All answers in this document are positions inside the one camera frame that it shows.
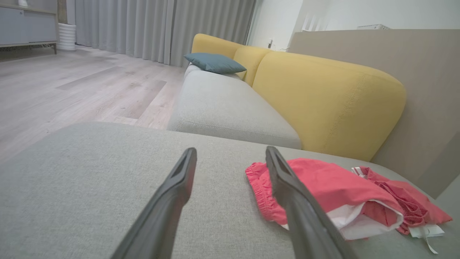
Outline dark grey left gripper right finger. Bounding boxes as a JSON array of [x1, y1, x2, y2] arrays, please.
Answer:
[[265, 145, 357, 259]]

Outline blue throw pillow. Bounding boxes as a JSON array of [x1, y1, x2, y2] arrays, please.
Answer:
[[184, 53, 247, 75]]

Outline grey sofa seat cushion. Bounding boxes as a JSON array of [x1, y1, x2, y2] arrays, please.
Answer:
[[167, 65, 302, 150]]

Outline yellow sofa back cushion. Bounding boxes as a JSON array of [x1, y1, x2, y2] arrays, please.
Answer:
[[253, 50, 407, 162], [191, 33, 245, 60], [234, 46, 272, 87]]

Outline grey pleated curtain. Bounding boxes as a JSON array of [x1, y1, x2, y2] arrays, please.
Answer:
[[66, 0, 256, 68]]

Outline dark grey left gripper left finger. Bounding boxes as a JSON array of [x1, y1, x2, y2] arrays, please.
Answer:
[[111, 147, 198, 259]]

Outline grey sofa chaise seat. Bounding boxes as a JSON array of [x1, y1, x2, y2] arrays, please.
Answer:
[[0, 122, 460, 259]]

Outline red shorts with white trim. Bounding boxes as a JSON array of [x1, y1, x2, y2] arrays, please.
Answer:
[[245, 158, 405, 241]]

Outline white ribbed plant pot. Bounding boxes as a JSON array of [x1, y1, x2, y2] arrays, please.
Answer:
[[57, 23, 77, 52]]

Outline grey green TV cabinet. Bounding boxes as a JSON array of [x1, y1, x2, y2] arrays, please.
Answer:
[[0, 4, 58, 55]]

